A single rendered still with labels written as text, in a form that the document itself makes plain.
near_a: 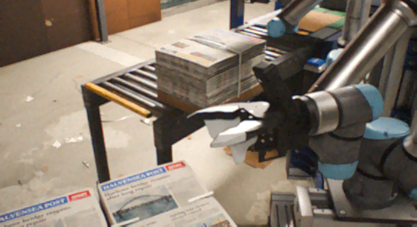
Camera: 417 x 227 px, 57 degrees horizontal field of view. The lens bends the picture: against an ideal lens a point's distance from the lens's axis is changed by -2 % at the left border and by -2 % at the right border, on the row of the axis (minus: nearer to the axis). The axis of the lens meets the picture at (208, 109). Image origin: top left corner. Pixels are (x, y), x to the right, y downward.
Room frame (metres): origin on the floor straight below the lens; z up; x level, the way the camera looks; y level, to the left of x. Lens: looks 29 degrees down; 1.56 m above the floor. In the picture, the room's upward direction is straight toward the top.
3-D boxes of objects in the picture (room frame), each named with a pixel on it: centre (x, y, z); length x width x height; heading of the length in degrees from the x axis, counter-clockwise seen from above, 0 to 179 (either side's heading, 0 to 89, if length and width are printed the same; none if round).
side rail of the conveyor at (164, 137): (1.78, -0.24, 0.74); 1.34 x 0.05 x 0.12; 139
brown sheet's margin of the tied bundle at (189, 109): (1.42, 0.06, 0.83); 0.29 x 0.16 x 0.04; 49
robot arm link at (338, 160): (0.66, -0.26, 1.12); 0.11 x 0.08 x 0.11; 21
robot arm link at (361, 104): (0.64, -0.27, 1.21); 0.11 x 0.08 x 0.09; 111
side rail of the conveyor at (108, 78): (2.11, 0.13, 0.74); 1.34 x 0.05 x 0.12; 139
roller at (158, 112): (1.51, 0.33, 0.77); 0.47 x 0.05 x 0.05; 49
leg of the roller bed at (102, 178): (1.63, 0.56, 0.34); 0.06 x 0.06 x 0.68; 49
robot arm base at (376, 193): (0.86, -0.46, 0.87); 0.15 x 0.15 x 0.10
